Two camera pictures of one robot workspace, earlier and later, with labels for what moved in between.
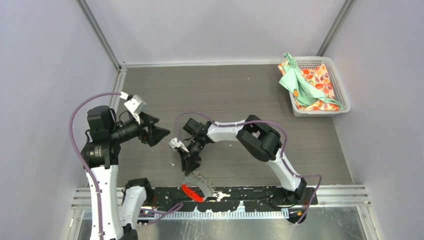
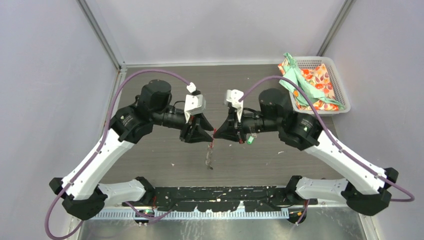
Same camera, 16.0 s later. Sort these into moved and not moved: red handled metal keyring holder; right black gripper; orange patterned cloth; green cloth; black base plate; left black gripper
Moved: red handled metal keyring holder; left black gripper; right black gripper
Not moved: orange patterned cloth; green cloth; black base plate
